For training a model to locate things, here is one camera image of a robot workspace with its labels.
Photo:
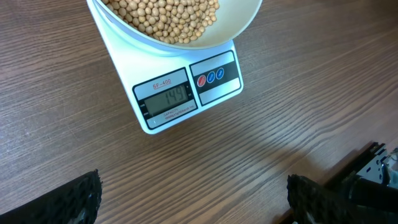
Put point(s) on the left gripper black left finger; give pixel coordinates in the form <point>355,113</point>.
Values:
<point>77,201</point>

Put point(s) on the white digital kitchen scale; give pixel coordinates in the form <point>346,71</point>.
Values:
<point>166,86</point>

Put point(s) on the soybeans pile in bowl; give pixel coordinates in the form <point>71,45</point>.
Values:
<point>168,21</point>

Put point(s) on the white round bowl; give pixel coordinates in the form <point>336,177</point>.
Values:
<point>233,17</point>

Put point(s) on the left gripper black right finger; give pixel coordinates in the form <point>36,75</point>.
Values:
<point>311,203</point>

